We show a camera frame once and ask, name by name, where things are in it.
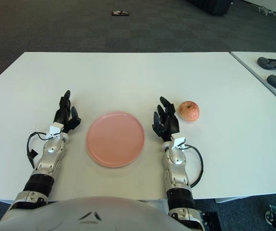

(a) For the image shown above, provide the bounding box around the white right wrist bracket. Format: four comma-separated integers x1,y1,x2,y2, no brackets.
172,136,186,149

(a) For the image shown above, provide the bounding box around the red yellow apple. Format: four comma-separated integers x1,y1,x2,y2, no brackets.
178,101,200,123

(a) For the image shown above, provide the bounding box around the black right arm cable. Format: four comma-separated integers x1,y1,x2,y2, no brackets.
184,143,204,187

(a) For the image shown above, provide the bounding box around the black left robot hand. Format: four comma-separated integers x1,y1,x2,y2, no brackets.
53,90,82,134

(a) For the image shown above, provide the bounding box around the large black case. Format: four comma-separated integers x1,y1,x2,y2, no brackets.
195,0,234,17

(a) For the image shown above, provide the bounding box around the black metal bracket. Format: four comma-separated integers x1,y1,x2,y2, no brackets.
201,211,223,231

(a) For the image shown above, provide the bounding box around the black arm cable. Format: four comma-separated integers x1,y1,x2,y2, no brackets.
184,143,204,187
26,131,52,169

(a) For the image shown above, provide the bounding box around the grey robot torso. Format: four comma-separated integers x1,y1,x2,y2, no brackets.
0,196,184,231

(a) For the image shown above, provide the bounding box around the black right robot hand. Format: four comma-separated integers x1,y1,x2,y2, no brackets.
151,96,180,142

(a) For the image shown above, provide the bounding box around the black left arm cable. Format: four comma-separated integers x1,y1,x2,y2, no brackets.
26,131,52,169

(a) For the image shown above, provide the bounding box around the small dark red floor object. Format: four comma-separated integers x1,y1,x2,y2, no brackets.
111,10,130,17

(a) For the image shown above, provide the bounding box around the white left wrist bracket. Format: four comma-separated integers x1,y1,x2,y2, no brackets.
45,122,65,140

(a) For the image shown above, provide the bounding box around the pink round plate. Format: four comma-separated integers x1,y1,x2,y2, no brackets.
85,111,145,168

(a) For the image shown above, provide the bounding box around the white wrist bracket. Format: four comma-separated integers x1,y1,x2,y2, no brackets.
45,122,65,140
172,136,186,149

